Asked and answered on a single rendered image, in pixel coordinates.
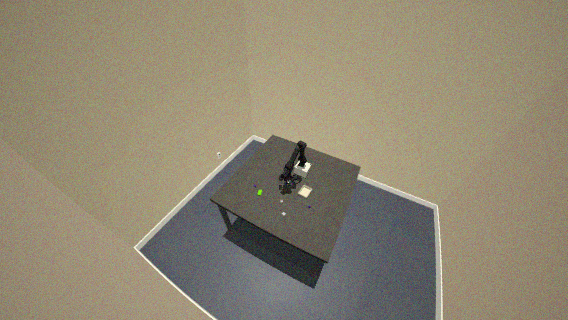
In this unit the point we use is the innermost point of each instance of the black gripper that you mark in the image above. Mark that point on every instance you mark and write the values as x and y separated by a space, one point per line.
294 177

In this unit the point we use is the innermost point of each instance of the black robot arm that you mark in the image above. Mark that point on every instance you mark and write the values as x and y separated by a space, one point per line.
289 165

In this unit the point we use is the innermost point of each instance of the beige square tray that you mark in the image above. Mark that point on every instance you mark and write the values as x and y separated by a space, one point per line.
305 192

